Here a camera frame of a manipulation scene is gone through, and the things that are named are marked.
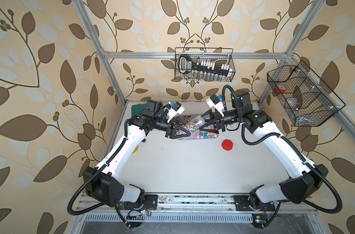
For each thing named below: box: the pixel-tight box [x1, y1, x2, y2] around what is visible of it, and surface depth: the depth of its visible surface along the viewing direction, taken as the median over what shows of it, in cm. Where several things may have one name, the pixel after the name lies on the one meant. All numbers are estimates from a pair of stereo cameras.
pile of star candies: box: [195, 131, 218, 139], surface depth 101 cm
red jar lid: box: [221, 138, 234, 151], surface depth 96 cm
